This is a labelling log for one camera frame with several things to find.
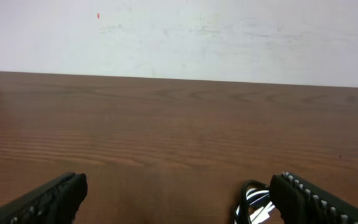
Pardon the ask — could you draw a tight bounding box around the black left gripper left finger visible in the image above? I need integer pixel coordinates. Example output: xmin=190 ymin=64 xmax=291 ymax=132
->
xmin=0 ymin=172 xmax=88 ymax=224

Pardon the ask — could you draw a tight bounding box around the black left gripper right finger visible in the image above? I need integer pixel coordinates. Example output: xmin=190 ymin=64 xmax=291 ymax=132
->
xmin=270 ymin=172 xmax=358 ymax=224

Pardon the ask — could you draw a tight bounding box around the white USB cable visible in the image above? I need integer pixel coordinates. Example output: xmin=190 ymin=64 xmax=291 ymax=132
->
xmin=234 ymin=188 xmax=275 ymax=224

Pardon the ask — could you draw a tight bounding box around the black USB cable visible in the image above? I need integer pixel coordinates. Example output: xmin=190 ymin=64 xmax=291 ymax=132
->
xmin=233 ymin=179 xmax=272 ymax=224

